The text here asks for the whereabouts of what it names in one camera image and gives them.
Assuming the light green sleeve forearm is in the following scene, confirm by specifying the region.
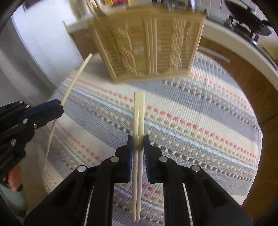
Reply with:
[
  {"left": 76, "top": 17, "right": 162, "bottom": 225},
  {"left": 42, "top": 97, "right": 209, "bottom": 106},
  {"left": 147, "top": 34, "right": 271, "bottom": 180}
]
[{"left": 1, "top": 185, "right": 28, "bottom": 219}]

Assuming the person's left hand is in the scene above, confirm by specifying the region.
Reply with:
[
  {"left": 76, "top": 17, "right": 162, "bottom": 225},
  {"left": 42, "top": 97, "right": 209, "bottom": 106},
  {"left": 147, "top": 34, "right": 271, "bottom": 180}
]
[{"left": 8, "top": 164, "right": 23, "bottom": 192}]

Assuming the striped woven table mat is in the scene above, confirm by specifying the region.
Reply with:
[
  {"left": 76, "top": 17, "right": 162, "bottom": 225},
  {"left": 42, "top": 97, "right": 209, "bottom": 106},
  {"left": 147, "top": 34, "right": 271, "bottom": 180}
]
[{"left": 42, "top": 51, "right": 263, "bottom": 226}]

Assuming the steel thermos flask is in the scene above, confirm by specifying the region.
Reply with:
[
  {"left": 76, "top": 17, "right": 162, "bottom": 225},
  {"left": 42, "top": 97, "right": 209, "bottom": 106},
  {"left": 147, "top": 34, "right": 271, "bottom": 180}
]
[{"left": 78, "top": 0, "right": 89, "bottom": 17}]

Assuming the beige woven utensil basket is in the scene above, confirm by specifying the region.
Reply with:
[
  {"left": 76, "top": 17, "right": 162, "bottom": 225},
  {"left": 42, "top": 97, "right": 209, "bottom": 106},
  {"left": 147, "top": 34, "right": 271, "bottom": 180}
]
[{"left": 88, "top": 5, "right": 205, "bottom": 83}]

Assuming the black gas stove top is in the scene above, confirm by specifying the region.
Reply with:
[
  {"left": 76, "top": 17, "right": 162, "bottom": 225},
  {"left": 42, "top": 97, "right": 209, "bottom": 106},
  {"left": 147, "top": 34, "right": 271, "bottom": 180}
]
[{"left": 201, "top": 1, "right": 277, "bottom": 70}]

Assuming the black wok with lid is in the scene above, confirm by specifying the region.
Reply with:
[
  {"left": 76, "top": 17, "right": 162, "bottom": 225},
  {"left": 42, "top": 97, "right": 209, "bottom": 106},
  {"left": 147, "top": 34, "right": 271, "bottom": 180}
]
[{"left": 224, "top": 1, "right": 272, "bottom": 36}]

